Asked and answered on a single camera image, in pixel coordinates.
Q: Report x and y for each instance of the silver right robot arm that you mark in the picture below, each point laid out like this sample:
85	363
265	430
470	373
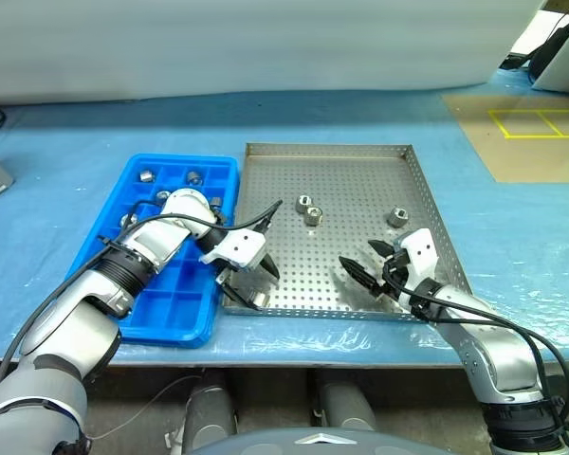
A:
498	360

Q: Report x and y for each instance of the white and black equipment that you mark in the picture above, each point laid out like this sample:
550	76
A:
550	52

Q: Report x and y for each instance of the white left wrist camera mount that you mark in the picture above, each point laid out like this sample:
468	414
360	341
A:
239	246

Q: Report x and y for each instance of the brown cardboard sheet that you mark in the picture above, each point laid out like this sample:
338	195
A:
526	156

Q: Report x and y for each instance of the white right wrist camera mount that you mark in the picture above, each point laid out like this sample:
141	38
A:
422	256

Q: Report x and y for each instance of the dark grey rounded cover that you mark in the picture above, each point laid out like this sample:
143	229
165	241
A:
313	444

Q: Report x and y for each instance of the perforated steel tray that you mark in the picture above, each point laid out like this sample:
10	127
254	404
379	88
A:
341	180

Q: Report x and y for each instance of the grey rounded cylinder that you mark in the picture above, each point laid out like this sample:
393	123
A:
211	412
346	407

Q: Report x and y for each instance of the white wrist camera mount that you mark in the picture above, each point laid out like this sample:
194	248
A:
239	246
422	256

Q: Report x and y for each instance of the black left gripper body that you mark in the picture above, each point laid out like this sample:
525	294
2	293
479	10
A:
234	277

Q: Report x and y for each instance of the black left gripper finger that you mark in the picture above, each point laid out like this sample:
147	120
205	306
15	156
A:
239	296
269	267

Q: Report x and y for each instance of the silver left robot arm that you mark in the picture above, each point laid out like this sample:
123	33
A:
52	327

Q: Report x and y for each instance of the silver metal roller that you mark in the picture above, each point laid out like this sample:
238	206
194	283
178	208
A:
146	175
314	215
263	299
216	202
397	217
162	195
303	203
195	178
128	219

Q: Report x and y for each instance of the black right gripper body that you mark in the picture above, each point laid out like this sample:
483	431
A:
394	272

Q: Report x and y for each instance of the small white bracket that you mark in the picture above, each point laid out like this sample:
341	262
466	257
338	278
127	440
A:
174	438

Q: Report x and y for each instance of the blue plastic compartment tray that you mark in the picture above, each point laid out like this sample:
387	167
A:
180	303

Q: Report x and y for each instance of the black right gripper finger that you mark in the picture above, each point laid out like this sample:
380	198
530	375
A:
360	275
384	249

